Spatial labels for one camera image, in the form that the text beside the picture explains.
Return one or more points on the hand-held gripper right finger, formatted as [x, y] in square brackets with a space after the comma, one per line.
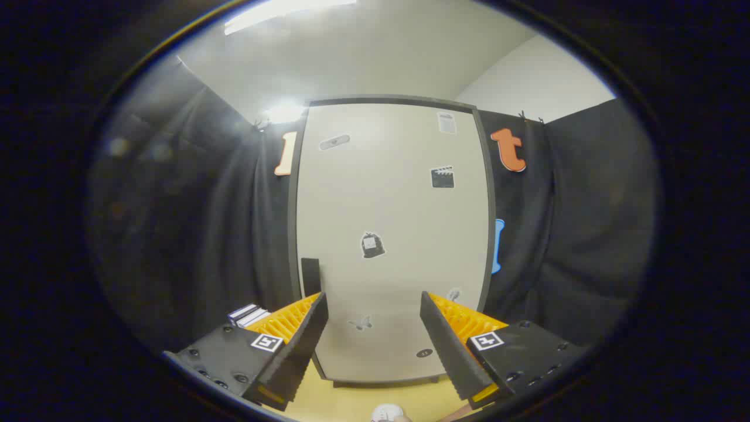
[448, 351]

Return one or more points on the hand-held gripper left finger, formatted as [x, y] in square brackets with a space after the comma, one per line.
[299, 351]

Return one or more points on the white striped shoe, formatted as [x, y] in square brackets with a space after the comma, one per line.
[387, 413]

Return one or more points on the white shoe cabinet door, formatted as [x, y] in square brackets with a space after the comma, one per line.
[381, 193]

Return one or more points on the dark grey shoe cabinet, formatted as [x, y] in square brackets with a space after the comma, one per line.
[392, 100]

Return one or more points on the grey illustrated cover book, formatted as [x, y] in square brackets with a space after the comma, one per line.
[258, 319]

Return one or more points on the blue spine book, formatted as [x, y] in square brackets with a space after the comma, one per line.
[240, 312]

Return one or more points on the black backdrop cloth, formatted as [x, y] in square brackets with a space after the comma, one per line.
[205, 234]

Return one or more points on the ceiling light panel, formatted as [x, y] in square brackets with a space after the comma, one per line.
[284, 112]
[275, 12]

